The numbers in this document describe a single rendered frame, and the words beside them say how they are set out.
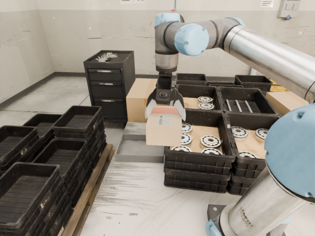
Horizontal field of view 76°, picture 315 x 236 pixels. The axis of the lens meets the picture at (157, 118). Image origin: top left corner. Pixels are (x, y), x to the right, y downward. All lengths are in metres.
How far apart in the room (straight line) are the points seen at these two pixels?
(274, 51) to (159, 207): 0.74
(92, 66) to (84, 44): 2.27
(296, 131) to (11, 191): 1.48
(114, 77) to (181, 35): 1.89
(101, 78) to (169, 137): 1.84
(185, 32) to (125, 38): 3.85
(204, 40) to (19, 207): 1.28
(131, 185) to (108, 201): 0.13
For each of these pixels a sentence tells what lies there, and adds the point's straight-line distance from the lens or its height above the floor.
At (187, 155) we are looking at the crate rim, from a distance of 0.87.
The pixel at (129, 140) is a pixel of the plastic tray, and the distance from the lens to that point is 1.32.
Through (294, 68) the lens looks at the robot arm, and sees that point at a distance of 0.49.
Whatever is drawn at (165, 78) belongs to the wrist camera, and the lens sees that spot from 0.66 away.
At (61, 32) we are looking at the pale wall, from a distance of 4.82.
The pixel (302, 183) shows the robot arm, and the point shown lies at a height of 1.28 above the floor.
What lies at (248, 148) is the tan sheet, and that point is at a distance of 1.14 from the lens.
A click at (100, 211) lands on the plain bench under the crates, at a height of 0.70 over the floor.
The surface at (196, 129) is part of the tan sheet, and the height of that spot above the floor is 0.83.
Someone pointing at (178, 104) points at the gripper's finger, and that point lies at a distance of 0.71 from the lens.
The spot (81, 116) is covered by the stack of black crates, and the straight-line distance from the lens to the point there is 2.13.
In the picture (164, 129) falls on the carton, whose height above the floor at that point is 1.11.
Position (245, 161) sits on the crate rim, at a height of 0.92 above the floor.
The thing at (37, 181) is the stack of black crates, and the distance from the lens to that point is 1.54.
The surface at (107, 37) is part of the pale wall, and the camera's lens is 4.46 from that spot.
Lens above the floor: 1.48
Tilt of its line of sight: 30 degrees down
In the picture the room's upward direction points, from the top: straight up
